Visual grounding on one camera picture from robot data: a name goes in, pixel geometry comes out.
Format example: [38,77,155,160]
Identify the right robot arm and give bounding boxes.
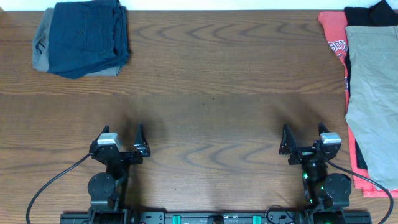
[279,123,351,223]

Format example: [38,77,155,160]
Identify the khaki green shorts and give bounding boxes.
[346,26,397,190]

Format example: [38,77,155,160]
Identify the red printed t-shirt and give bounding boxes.
[318,11,397,197]

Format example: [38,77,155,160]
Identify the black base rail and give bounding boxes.
[60,210,372,224]

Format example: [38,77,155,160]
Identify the folded grey garment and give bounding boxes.
[32,8,122,77]

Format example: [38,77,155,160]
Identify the folded navy blue shorts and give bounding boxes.
[47,0,129,79]

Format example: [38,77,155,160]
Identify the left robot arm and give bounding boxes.
[88,124,151,223]

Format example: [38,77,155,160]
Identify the black t-shirt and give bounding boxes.
[344,0,397,170]

